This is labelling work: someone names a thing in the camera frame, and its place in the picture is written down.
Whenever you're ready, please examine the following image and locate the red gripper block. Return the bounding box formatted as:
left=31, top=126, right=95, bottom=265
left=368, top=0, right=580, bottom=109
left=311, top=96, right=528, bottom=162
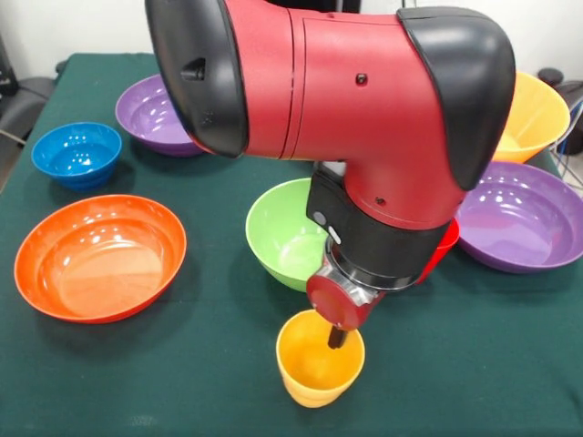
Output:
left=305, top=272, right=388, bottom=351

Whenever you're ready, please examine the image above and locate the yellow plastic cup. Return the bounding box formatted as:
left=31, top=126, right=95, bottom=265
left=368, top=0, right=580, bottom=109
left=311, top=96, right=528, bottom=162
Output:
left=275, top=309, right=366, bottom=410

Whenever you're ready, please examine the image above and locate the green plastic bowl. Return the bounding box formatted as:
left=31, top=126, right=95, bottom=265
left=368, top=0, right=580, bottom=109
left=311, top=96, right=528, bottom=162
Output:
left=245, top=178, right=329, bottom=293

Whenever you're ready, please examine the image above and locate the red plastic cup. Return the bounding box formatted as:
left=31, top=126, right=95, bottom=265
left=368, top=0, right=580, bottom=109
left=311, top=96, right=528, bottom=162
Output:
left=414, top=218, right=461, bottom=286

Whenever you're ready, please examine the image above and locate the dark green tablecloth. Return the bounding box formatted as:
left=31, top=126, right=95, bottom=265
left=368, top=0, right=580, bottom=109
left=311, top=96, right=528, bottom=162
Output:
left=0, top=53, right=583, bottom=437

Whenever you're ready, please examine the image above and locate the purple plastic bowl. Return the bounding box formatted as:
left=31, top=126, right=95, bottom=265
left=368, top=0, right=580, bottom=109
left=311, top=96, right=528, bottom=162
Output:
left=455, top=160, right=583, bottom=275
left=114, top=74, right=206, bottom=158

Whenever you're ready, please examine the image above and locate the orange-red plastic bowl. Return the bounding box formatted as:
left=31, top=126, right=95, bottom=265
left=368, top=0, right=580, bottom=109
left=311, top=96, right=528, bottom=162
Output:
left=14, top=194, right=188, bottom=325

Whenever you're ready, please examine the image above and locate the large orange plastic bowl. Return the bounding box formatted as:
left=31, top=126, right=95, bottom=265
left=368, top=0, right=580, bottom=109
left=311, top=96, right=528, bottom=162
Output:
left=491, top=70, right=571, bottom=165

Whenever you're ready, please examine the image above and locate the small blue plastic bowl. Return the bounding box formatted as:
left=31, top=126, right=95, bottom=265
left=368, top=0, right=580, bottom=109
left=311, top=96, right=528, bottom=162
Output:
left=30, top=121, right=123, bottom=191

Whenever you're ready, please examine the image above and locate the black chair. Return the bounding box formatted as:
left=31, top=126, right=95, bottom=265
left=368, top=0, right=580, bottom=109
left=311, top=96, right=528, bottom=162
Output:
left=537, top=66, right=583, bottom=108
left=0, top=75, right=58, bottom=137

